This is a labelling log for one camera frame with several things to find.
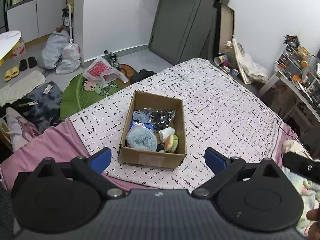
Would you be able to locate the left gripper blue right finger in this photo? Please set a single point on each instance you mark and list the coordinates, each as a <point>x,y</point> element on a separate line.
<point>226,170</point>

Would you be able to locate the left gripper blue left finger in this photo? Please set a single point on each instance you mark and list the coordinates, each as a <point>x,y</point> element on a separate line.
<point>89,171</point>

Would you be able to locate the grey pink plush toy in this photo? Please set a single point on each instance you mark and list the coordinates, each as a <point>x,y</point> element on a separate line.
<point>141,138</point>

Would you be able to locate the person's hand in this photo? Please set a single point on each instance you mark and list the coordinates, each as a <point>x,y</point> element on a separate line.
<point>314,230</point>

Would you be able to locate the pink bed sheet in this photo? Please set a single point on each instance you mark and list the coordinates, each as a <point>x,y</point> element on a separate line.
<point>62,143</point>

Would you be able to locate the white black patterned blanket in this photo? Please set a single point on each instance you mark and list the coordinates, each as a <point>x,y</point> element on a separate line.
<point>218,113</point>

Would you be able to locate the burger plush toy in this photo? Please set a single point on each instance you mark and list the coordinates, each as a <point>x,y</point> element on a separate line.
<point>171,143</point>

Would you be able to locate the blue picture box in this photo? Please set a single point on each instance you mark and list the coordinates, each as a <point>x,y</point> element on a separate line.
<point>136,123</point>

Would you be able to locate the white plush toy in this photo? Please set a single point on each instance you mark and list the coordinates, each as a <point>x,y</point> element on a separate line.
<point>165,133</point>

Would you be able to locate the cardboard box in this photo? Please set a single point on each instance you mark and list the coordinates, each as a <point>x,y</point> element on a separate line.
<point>139,101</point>

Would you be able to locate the small blue-grey plush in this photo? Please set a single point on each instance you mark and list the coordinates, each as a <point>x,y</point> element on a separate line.
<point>142,116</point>

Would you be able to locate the black item in plastic bag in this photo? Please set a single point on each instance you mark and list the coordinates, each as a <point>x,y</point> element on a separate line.
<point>159,118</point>

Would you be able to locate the green leaf rug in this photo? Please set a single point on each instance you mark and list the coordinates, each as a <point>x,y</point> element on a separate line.
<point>81,93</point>

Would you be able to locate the red white plastic bag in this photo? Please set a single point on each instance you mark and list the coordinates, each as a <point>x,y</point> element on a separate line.
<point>101,72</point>

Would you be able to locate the beige tote bag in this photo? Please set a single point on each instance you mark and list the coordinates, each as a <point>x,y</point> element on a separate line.
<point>238,59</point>

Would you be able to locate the white desk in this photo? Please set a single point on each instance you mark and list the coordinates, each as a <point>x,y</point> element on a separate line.
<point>298,69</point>

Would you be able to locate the paper cup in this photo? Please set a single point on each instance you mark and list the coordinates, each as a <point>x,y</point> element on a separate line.
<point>220,59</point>

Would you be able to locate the grey white garbage bags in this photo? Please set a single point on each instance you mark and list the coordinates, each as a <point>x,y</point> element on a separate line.
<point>60,53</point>

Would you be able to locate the black slippers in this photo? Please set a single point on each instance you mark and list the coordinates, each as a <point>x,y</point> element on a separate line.
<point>29,63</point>

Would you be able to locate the yellow slippers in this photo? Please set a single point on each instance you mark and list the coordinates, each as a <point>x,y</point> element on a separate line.
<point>11,73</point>

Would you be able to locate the dark grey door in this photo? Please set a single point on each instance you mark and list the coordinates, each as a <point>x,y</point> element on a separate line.
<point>187,29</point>

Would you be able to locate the framed brown board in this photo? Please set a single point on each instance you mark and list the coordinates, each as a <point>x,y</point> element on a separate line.
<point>224,28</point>

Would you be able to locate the white cabinet with shelf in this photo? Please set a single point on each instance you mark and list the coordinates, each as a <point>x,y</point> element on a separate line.
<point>33,18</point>

